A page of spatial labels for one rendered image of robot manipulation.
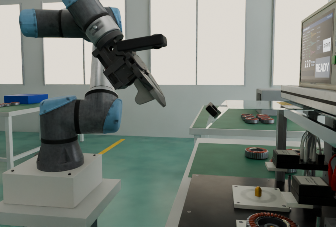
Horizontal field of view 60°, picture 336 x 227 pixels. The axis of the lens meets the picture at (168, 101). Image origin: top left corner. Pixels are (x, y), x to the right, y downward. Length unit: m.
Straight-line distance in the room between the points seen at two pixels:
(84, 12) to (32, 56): 5.86
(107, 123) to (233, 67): 4.55
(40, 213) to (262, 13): 5.03
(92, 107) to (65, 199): 0.29
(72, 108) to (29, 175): 0.24
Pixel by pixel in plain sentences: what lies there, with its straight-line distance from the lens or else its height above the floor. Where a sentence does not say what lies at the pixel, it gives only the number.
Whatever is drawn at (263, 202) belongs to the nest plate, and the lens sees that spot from 0.94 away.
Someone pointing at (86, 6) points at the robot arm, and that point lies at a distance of 0.74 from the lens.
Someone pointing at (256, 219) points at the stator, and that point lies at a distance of 0.75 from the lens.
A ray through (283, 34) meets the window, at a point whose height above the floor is 1.88.
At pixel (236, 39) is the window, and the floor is 1.82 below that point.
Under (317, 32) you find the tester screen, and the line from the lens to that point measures 0.87.
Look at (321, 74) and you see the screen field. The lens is 0.83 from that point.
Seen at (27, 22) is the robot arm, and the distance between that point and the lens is 0.87.
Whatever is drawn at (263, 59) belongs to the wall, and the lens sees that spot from 5.44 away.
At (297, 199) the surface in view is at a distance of 0.71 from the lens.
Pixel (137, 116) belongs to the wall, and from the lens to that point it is 5.65.
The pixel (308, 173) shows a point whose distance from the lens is 0.98.
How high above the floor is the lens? 1.14
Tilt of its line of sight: 5 degrees down
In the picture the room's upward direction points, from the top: straight up
